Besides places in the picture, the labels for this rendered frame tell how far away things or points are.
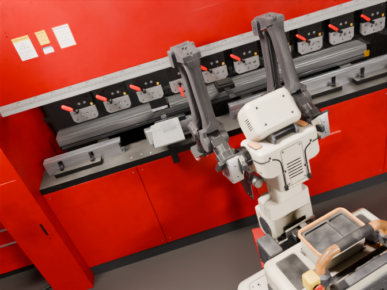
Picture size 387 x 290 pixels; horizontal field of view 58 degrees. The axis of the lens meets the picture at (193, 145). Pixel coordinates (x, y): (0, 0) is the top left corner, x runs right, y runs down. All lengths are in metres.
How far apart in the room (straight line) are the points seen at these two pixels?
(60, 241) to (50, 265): 0.23
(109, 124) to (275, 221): 1.35
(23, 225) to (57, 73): 0.95
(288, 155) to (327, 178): 1.34
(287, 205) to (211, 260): 1.10
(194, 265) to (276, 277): 1.20
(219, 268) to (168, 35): 1.56
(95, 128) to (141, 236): 0.83
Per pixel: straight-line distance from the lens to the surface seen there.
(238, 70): 2.15
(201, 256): 2.65
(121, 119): 2.46
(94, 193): 2.33
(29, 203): 2.29
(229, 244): 2.67
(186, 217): 2.54
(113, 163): 2.24
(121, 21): 1.97
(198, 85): 1.37
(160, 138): 2.06
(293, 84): 1.62
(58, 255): 2.57
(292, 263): 1.53
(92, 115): 2.15
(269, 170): 1.39
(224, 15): 2.04
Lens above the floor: 2.05
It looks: 33 degrees down
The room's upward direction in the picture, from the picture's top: 16 degrees counter-clockwise
